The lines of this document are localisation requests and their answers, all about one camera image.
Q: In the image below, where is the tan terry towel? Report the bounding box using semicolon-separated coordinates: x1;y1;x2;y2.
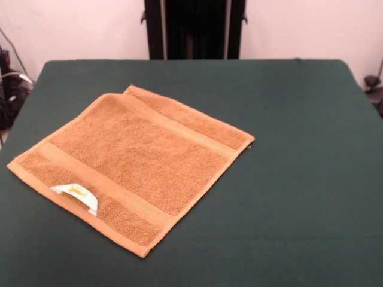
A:
6;84;256;259

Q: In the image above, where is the tall black metal rack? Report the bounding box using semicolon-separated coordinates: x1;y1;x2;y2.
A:
140;0;249;60

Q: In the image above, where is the black cable tangle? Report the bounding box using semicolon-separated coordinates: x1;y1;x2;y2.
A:
0;26;35;131

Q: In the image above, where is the dark green table cloth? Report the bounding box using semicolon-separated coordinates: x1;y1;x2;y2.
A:
0;59;383;287

